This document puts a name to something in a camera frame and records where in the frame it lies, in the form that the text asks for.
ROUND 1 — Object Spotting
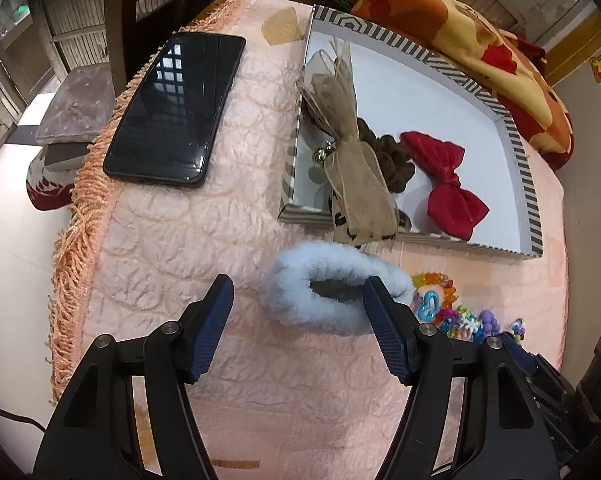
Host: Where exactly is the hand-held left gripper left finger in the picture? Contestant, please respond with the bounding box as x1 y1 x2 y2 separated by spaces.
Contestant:
33 274 236 480

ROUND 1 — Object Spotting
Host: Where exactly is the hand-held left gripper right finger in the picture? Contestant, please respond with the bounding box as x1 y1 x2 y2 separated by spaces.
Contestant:
363 276 561 480

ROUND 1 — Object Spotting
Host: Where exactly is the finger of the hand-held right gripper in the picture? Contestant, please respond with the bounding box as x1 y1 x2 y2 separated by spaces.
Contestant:
501 332 539 376

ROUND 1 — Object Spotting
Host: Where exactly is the multicolour round bead bracelet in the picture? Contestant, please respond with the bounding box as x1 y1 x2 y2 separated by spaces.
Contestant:
503 317 527 344

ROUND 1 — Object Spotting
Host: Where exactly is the blue bead bracelet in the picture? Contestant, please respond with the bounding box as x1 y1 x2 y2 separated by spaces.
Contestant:
417 290 445 324

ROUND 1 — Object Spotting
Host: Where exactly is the purple bead bracelet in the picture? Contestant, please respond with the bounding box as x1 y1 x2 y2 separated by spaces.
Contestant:
478 310 502 339

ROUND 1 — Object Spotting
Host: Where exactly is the multicolour flower bead bracelet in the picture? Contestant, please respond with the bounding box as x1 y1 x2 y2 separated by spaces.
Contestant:
441 305 486 344

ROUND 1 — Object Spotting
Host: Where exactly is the orange translucent bead bracelet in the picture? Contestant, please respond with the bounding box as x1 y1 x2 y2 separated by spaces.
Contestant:
411 271 455 311

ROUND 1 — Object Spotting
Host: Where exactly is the light blue fluffy scrunchie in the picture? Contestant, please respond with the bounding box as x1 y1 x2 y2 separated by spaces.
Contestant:
264 241 415 337

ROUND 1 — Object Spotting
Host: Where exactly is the beige ribbon hair bow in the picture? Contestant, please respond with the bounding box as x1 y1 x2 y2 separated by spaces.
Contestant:
296 40 414 248

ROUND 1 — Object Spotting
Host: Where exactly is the striped cardboard box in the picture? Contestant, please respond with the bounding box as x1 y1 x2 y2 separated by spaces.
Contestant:
278 4 544 261

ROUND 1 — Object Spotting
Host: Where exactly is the pink fringed table mat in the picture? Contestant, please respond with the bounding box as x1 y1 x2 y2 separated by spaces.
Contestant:
48 0 569 480

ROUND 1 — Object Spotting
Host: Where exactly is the red velvet hair bow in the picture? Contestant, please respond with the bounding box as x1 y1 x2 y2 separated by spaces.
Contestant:
399 131 490 238

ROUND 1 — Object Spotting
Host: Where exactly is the brown scrunchie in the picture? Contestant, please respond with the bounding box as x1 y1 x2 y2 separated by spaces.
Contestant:
355 117 416 193

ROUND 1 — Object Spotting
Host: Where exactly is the red patterned stool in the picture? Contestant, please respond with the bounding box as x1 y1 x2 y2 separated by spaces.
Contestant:
26 141 90 212

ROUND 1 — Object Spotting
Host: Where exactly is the black smartphone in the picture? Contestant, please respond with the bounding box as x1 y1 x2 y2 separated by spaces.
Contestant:
103 31 247 188

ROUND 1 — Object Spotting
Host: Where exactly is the grey stool cushion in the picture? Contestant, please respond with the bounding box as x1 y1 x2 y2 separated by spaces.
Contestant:
34 66 117 144

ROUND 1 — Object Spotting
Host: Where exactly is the orange printed blanket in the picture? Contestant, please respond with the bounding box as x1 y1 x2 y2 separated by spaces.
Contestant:
328 0 576 171

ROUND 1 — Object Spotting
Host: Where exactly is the dark wooden chair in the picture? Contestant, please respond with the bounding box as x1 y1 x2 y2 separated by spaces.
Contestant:
103 0 264 97

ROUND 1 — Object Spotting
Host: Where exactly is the black cable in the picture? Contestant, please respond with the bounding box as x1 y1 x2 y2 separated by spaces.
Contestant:
0 404 47 434

